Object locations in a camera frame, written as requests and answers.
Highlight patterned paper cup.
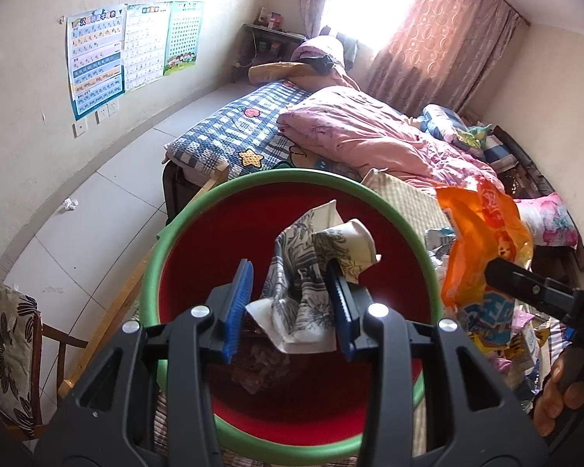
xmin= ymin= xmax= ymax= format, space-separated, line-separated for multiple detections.
xmin=246 ymin=199 xmax=383 ymax=355

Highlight blue-framed wall poster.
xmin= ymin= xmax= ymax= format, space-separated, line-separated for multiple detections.
xmin=67 ymin=4 xmax=128 ymax=121

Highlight pink quilt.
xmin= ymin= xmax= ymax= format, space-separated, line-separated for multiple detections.
xmin=276 ymin=85 xmax=508 ymax=196

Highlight orange snack bag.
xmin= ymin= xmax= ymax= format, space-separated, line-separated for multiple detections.
xmin=435 ymin=177 xmax=536 ymax=351

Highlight dark crumpled wrapper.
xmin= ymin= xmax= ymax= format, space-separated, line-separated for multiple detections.
xmin=230 ymin=343 xmax=292 ymax=396

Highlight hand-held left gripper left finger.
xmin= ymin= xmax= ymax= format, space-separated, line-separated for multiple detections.
xmin=34 ymin=259 xmax=254 ymax=467

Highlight blue plaid bed sheet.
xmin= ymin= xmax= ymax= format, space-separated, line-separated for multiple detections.
xmin=167 ymin=80 xmax=361 ymax=182

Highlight pile of snack wrappers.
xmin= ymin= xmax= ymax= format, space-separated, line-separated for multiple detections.
xmin=424 ymin=226 xmax=568 ymax=402

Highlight person's right hand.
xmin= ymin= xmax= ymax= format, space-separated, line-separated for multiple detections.
xmin=533 ymin=351 xmax=584 ymax=437

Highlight small boxes on nightstand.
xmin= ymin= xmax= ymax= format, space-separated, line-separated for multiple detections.
xmin=253 ymin=7 xmax=286 ymax=30

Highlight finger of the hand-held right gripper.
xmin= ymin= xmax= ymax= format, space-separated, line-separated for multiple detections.
xmin=484 ymin=257 xmax=584 ymax=324

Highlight folded pink pillow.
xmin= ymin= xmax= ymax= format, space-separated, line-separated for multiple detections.
xmin=291 ymin=36 xmax=346 ymax=66

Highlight dark wooden headboard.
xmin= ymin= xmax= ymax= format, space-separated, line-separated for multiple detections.
xmin=491 ymin=125 xmax=584 ymax=269

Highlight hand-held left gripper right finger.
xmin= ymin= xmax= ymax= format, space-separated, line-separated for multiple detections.
xmin=325 ymin=259 xmax=551 ymax=467

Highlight blue patterned pillow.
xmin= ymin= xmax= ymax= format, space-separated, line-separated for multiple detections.
xmin=420 ymin=103 xmax=474 ymax=145

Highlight pink floral pillow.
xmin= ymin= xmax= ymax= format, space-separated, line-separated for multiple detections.
xmin=512 ymin=191 xmax=581 ymax=250

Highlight dark wooden nightstand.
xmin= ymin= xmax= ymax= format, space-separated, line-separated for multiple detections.
xmin=232 ymin=23 xmax=308 ymax=84

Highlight floral chair cushion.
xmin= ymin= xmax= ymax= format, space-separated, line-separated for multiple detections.
xmin=0 ymin=276 xmax=42 ymax=437

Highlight patterned brown curtain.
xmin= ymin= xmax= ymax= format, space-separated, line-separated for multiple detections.
xmin=299 ymin=0 xmax=522 ymax=114

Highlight green-framed wall poster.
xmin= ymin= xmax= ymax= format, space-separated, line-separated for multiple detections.
xmin=163 ymin=1 xmax=205 ymax=77

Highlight orange-brown blanket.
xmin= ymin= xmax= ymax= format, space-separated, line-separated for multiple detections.
xmin=248 ymin=60 xmax=362 ymax=92

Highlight white and orange wall poster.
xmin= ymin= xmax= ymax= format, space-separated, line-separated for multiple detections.
xmin=124 ymin=2 xmax=172 ymax=93

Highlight wooden chair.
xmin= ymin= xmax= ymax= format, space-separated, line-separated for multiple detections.
xmin=0 ymin=275 xmax=89 ymax=442

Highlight green plush toy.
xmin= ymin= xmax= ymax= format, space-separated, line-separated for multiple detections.
xmin=459 ymin=123 xmax=495 ymax=149

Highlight red basin with green rim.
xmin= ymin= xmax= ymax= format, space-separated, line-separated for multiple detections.
xmin=140 ymin=168 xmax=446 ymax=465

